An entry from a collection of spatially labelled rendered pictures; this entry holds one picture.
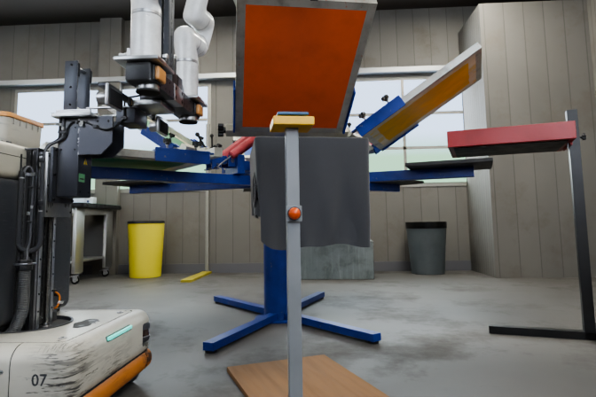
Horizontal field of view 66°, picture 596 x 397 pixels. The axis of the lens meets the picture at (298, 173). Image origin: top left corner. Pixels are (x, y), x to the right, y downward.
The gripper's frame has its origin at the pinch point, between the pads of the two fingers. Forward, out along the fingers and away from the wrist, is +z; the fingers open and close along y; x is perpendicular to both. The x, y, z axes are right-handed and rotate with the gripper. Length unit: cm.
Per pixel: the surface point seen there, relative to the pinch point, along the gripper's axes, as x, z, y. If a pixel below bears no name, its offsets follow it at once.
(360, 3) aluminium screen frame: 21.9, -8.2, -14.5
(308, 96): 7, 5, -64
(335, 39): 14.5, -3.5, -31.7
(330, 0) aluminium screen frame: 9.0, -8.5, -13.8
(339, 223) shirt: 10, 79, -38
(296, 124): -11, 60, 4
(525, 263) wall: 279, 42, -321
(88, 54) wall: -226, -283, -418
